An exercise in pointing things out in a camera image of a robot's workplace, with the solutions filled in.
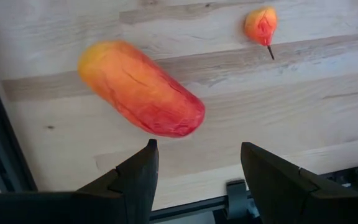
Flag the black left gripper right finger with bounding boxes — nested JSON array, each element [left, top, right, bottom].
[[240, 141, 358, 224]]

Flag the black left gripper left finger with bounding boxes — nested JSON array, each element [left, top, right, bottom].
[[0, 138, 160, 224]]

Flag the orange red mango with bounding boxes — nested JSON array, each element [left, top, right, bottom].
[[77, 39, 206, 139]]

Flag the small orange stemmed fruit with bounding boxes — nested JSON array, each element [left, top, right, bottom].
[[243, 6, 279, 61]]

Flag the black edge clip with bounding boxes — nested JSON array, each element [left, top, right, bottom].
[[225, 179, 249, 220]]

